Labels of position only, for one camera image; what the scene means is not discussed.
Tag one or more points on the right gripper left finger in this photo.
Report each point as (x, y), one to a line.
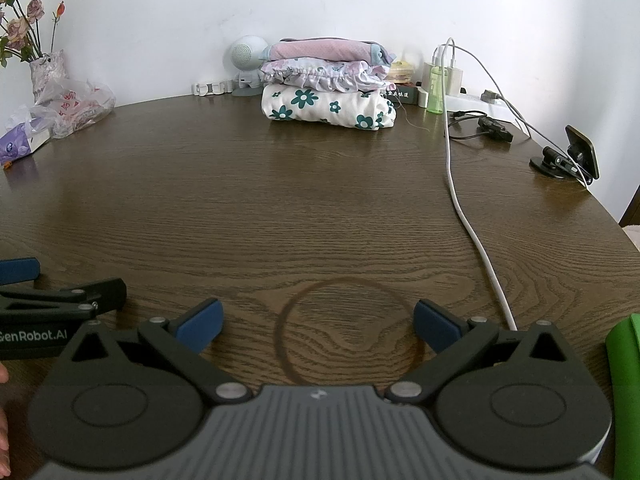
(118, 399)

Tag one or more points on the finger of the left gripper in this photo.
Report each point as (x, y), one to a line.
(94, 298)
(19, 270)

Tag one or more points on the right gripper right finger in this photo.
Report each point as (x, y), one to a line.
(513, 399)

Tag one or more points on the white green floral garment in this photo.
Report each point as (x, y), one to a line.
(362, 110)

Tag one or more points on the person's hand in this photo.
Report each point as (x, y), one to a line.
(5, 468)

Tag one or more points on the green object at edge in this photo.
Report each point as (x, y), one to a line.
(622, 345)

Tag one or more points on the purple tissue pack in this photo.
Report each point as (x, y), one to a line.
(23, 140)

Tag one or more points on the crumpled plastic bag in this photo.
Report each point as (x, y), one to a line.
(64, 107)

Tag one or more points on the clear glass vase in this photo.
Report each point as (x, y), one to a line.
(42, 70)

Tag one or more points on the artificial flower bouquet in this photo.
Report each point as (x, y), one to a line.
(20, 30)

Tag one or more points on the white plastic clip strip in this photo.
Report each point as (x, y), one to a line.
(219, 88)

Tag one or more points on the black phone stand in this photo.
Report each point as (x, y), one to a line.
(578, 161)

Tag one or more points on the white round desk fan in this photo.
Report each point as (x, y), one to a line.
(247, 56)

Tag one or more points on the white power strip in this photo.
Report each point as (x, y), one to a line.
(465, 101)

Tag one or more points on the green liquid bottle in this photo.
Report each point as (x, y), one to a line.
(436, 87)

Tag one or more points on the small black label box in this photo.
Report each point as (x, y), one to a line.
(403, 93)

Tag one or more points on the pink folded garment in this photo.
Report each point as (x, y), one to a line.
(330, 49)

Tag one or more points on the white power adapter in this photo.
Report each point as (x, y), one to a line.
(453, 76)

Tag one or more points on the yellow round container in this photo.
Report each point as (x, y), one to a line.
(401, 72)

